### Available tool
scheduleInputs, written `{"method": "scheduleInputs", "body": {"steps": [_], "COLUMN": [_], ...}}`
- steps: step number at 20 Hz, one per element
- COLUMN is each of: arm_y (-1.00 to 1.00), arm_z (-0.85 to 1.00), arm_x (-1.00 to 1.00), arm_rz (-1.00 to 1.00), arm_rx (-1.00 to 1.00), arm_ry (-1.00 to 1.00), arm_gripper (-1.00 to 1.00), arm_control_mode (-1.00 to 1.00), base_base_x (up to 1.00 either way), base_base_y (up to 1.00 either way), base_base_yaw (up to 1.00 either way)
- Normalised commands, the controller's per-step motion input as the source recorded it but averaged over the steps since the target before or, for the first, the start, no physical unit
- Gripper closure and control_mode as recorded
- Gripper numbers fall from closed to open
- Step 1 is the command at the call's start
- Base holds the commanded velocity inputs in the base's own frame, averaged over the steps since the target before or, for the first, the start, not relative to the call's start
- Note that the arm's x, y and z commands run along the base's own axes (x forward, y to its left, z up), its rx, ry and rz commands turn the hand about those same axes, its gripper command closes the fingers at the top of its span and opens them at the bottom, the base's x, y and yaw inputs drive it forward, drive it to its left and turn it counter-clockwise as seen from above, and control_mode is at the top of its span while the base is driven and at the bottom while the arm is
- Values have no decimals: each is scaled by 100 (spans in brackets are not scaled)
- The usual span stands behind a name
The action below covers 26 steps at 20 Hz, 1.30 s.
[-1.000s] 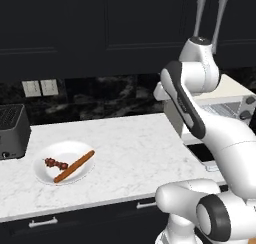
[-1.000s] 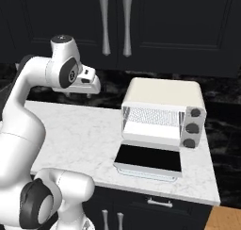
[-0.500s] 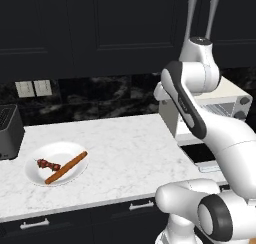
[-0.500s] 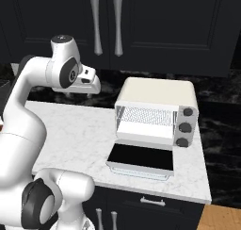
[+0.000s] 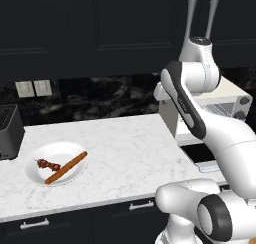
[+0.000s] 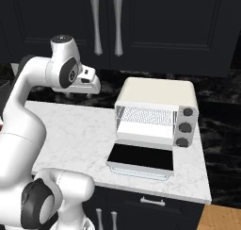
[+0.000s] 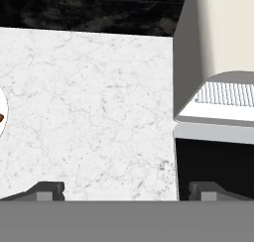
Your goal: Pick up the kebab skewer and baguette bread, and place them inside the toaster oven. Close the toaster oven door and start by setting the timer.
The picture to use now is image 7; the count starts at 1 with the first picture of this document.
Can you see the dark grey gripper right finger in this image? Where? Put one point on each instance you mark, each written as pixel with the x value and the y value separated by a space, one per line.
pixel 205 190

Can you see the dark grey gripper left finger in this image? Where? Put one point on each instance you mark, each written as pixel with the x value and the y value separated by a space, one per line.
pixel 49 190

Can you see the grey toaster oven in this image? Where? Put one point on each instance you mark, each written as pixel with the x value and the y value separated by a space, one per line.
pixel 215 127

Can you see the brown kebab skewer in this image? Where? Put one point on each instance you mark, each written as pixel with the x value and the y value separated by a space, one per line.
pixel 1 118

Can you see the white round plate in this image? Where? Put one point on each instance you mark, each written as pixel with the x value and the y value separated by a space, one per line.
pixel 2 103

